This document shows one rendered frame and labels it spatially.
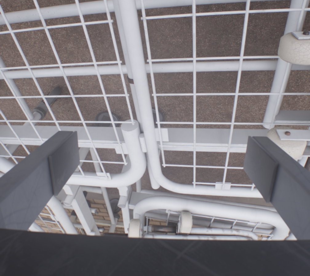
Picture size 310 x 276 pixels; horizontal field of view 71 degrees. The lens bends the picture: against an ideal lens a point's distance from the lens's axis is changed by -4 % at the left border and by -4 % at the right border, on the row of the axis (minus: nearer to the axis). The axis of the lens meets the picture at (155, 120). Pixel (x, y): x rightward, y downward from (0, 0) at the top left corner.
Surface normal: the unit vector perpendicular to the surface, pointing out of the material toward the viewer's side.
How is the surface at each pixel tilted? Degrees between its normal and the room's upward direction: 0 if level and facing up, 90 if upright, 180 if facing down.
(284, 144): 95
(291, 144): 95
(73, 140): 97
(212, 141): 90
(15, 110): 0
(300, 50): 28
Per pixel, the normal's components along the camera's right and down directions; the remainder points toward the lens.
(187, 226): -0.01, 0.03
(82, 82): -0.15, 0.65
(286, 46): -0.94, 0.28
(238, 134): -0.11, -0.76
